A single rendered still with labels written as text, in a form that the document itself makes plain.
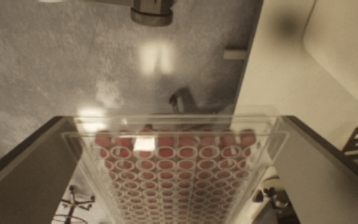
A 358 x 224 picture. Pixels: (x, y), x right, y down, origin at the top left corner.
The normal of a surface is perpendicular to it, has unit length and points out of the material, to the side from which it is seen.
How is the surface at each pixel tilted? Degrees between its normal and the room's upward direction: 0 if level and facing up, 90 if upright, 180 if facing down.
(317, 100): 0
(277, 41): 0
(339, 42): 91
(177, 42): 0
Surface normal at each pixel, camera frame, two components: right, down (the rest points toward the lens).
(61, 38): 0.02, 0.67
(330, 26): -1.00, 0.00
